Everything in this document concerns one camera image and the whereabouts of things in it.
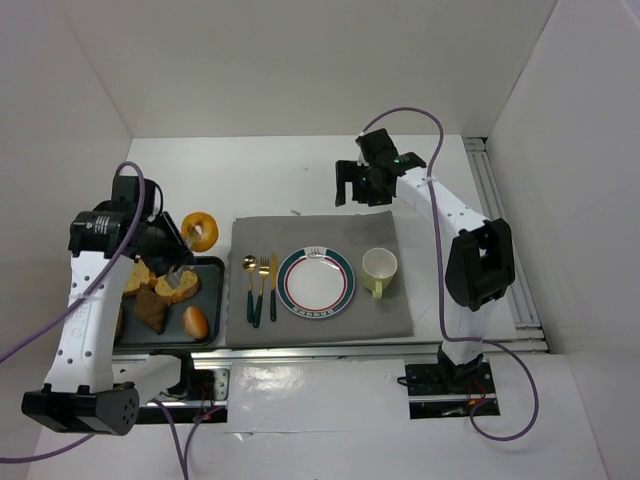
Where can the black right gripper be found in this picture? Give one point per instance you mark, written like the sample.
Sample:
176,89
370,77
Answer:
354,182

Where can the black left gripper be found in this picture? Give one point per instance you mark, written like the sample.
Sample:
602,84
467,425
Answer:
170,255

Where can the metal tongs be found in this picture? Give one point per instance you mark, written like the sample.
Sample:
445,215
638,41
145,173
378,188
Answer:
174,274

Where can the orange glazed donut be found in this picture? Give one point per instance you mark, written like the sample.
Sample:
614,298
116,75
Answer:
208,229

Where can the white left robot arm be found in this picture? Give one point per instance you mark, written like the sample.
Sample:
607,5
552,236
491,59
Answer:
81,392

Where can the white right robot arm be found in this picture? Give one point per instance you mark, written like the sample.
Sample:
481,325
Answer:
474,254

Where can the sliced toast bread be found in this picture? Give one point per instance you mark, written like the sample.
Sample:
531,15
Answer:
186,288

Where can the small oval bread roll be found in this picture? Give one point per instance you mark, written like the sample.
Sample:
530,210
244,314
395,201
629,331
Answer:
195,323

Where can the dark baking tray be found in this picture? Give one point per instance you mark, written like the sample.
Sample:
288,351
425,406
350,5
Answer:
136,338

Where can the grey cloth placemat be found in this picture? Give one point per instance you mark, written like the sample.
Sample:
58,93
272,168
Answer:
352,236

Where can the brown croissant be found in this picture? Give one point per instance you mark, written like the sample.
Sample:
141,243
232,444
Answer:
150,308

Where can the light green mug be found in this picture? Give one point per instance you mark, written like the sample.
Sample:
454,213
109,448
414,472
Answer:
379,266

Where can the white plate green rim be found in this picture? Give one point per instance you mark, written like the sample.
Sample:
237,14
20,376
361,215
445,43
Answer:
316,283

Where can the gold spoon green handle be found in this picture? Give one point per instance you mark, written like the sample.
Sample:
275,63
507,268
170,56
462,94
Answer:
249,265

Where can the gold fork green handle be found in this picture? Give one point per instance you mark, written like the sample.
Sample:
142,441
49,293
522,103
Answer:
264,273

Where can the gold knife green handle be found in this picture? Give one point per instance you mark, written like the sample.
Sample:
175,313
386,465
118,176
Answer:
273,293

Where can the aluminium rail front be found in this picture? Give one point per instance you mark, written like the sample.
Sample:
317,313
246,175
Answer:
312,353

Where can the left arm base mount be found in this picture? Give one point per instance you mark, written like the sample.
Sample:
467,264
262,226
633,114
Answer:
200,390

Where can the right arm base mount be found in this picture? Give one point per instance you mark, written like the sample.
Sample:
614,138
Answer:
441,390

